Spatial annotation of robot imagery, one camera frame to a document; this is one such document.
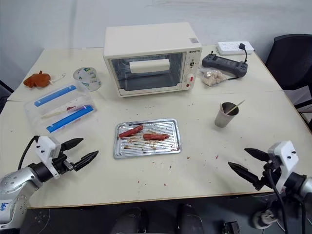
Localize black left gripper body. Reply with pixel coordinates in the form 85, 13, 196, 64
51, 153, 75, 175

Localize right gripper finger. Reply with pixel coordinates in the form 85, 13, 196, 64
244, 147, 270, 163
228, 161, 264, 191

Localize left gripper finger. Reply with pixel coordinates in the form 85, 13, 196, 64
73, 150, 99, 172
60, 137, 84, 152

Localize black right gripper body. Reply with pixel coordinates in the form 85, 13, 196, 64
262, 159, 281, 189

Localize wooden stick with red tip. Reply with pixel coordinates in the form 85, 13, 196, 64
40, 106, 85, 119

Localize grey chair caster wheel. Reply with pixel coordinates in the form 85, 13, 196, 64
252, 209, 276, 229

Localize metal cup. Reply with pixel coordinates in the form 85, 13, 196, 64
214, 102, 240, 128

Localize clear container with blue clips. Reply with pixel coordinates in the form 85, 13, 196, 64
23, 81, 98, 134

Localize red sausage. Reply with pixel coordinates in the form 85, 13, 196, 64
118, 125, 144, 138
143, 133, 170, 141

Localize small black box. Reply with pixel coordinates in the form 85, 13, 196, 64
221, 220, 241, 234

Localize metal baking tray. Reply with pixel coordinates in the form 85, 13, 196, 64
113, 118, 183, 159

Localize clear printed plastic cups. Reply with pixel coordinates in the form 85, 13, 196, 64
73, 67, 102, 92

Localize clear bag of food pieces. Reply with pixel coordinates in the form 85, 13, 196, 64
197, 68, 229, 87

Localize dark grey handheld controller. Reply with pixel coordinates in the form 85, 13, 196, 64
201, 50, 249, 78

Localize black office chair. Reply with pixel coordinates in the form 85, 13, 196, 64
265, 34, 312, 115

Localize white power strip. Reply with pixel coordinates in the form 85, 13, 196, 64
217, 41, 254, 56

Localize white toaster oven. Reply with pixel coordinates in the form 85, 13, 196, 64
102, 22, 203, 98

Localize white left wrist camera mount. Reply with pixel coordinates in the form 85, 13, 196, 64
35, 136, 62, 180

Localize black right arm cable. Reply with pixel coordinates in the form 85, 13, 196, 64
267, 167, 307, 234

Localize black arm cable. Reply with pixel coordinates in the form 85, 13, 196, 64
17, 136, 40, 171
267, 167, 307, 234

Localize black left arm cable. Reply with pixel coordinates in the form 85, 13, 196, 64
17, 136, 40, 171

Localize orange plush toy with keychain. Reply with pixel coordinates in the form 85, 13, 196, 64
23, 70, 67, 90

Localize black plug with cable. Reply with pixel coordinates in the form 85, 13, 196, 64
226, 43, 248, 81

